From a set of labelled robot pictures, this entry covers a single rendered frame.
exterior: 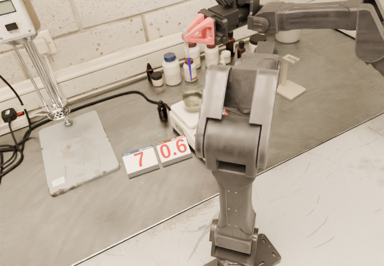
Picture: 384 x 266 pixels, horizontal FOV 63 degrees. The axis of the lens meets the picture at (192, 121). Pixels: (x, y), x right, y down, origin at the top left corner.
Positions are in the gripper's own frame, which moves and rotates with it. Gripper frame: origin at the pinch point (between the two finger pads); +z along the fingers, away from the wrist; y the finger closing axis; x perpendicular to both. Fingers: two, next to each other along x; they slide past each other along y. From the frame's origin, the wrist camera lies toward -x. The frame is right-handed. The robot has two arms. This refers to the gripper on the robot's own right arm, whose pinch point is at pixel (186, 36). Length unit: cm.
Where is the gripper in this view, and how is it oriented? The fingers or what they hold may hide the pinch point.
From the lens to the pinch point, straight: 80.0
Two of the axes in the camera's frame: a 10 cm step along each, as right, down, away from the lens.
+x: 1.0, 7.4, 6.6
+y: 5.4, 5.2, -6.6
